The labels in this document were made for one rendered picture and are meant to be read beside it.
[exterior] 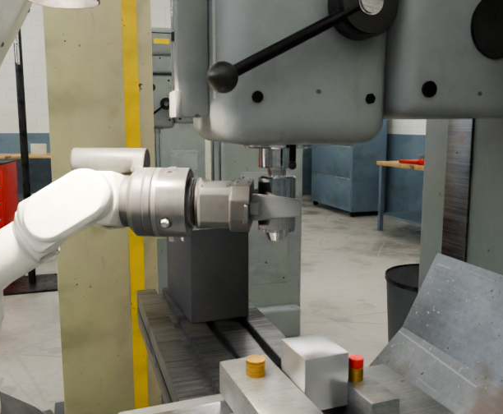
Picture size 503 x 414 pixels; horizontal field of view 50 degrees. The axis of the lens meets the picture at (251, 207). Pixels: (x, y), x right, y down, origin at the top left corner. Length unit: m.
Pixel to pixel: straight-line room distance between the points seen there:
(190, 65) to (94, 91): 1.74
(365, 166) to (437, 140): 7.01
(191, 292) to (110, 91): 1.43
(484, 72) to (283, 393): 0.42
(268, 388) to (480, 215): 0.49
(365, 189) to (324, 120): 7.47
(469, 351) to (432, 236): 0.23
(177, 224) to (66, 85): 1.74
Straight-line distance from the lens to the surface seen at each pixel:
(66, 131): 2.36
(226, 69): 0.52
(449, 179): 0.99
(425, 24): 0.64
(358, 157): 7.95
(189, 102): 0.63
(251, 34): 0.57
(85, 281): 2.45
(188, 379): 0.88
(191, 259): 1.05
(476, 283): 0.94
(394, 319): 2.65
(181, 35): 0.64
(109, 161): 0.71
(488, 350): 0.88
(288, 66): 0.58
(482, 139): 0.93
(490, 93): 0.69
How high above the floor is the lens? 1.33
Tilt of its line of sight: 9 degrees down
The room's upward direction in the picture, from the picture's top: straight up
